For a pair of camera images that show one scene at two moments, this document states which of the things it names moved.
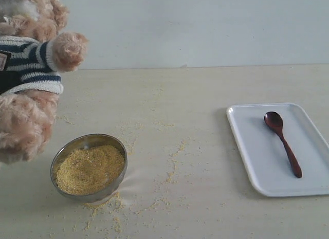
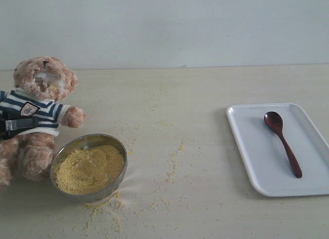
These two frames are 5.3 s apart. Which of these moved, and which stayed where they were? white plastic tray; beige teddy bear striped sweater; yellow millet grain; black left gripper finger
Moved: beige teddy bear striped sweater; black left gripper finger
Stayed: white plastic tray; yellow millet grain
